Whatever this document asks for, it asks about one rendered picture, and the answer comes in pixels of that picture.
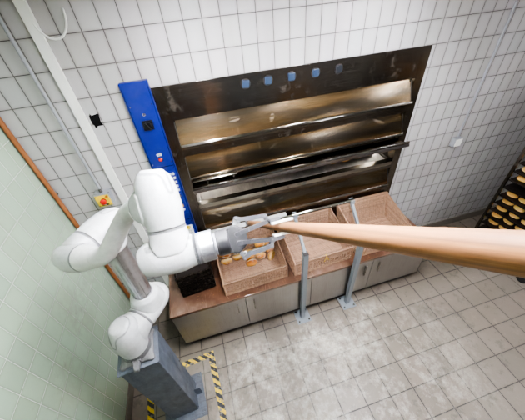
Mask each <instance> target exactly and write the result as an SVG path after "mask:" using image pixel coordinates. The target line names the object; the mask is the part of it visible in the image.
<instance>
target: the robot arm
mask: <svg viewBox="0 0 525 420"><path fill-rule="evenodd" d="M133 189H134V191H133V192H132V194H131V195H130V197H129V198H128V200H127V202H125V203H124V204H123V205H122V206H121V207H120V208H118V207H109V208H106V209H103V210H102V211H99V212H97V213H95V214H94V215H93V216H91V217H90V218H89V219H88V220H87V221H86V222H84V223H83V224H82V225H81V226H80V227H79V228H78V229H77V230H76V231H75V232H74V233H73V234H72V235H71V236H70V237H69V238H68V239H67V240H66V241H65V242H63V243H62V246H59V247H57V248H56V249H55V250H54V251H53V253H52V256H51V260H52V264H53V265H54V266H55V267H57V268H58V269H59V270H60V271H63V272H65V273H81V272H86V271H89V270H91V269H94V268H99V267H102V266H104V265H107V264H108V263H111V265H112V267H113V268H114V270H115V271H116V273H117V275H118V276H119V277H120V278H121V279H122V281H123V283H124V284H125V286H126V287H127V289H128V290H129V292H130V293H131V295H130V303H131V308H130V310H129V311H128V312H127V313H126V314H124V315H122V316H120V317H118V318H116V319H115V320H114V321H113V322H112V323H111V324H110V326H109V328H108V330H107V340H108V342H109V344H110V346H111V348H112V349H113V350H114V352H115V353H117V354H118V355H119V356H120V357H122V363H121V366H120V370H121V371H122V372H124V371H125V370H127V369H128V368H131V367H133V370H134V372H135V373H139V372H140V367H141V363H144V362H146V361H152V360H153V359H154V358H155V357H156V356H155V353H154V343H153V334H154V329H153V328H152V325H153V324H154V323H155V322H156V320H157V319H158V317H159V316H160V314H161V313H162V311H163V309H164V308H165V306H166V304H167V302H168V298H169V290H168V287H167V286H166V285H165V284H164V283H162V282H149V281H148V280H147V278H146V277H145V276H148V277H159V276H166V275H171V274H175V273H180V272H184V271H186V270H188V269H190V268H192V267H194V266H197V265H199V264H203V263H208V262H210V261H212V260H217V259H218V254H219V255H220V256H223V255H227V254H230V253H240V255H241V256H242V258H243V260H247V259H248V258H249V257H251V256H252V255H254V254H257V253H260V252H263V251H266V250H268V249H270V248H273V247H274V242H275V241H277V240H280V239H284V238H285V234H288V232H277V233H274V234H272V236H271V237H260V238H253V239H248V237H247V233H248V232H250V231H252V230H253V229H256V228H260V227H261V226H263V225H266V224H268V223H269V225H273V224H277V223H283V222H286V221H290V220H293V217H287V218H284V219H281V218H280V217H272V218H268V216H267V214H259V215H253V216H247V217H238V216H234V217H233V222H232V225H231V226H230V227H226V228H223V229H219V230H216V231H215V232H214V233H212V230H210V229H209V230H206V231H202V232H195V233H192V234H190V233H189V231H188V228H187V226H186V223H185V218H184V211H183V204H182V200H181V198H180V195H179V192H178V188H177V186H176V184H175V182H174V181H173V178H172V177H171V176H170V174H169V173H168V172H166V171H164V170H163V169H149V170H142V171H140V172H139V173H138V174H137V175H136V177H135V180H134V184H133ZM259 218H263V219H264V220H263V221H261V222H258V223H256V224H253V225H252V226H249V227H245V228H242V227H239V226H236V224H237V223H240V221H247V220H253V219H259ZM134 221H135V222H136V223H140V224H142V225H143V226H145V227H146V229H147V234H148V238H149V242H146V243H144V244H143V245H142V246H141V247H140V248H139V249H138V250H137V253H136V259H135V257H134V256H133V254H132V252H131V250H130V248H129V247H128V245H127V243H128V232H129V230H130V228H131V226H132V224H133V222H134ZM266 242H269V244H266V245H264V246H261V247H257V248H255V249H253V250H250V251H248V252H247V251H244V252H243V249H244V248H245V247H246V246H247V245H248V244H252V243H266Z"/></svg>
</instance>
